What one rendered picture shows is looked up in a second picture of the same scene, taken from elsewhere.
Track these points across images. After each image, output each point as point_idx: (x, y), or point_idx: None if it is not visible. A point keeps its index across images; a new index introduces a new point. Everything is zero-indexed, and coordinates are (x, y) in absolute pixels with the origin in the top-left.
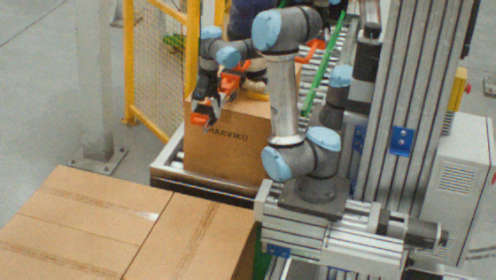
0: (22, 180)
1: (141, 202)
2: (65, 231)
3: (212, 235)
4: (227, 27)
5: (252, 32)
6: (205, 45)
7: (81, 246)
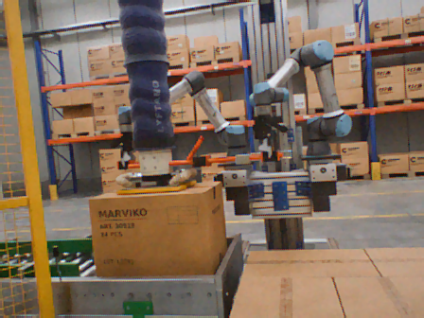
0: None
1: (268, 287)
2: (353, 312)
3: (291, 258)
4: (152, 139)
5: (323, 52)
6: (271, 93)
7: (365, 299)
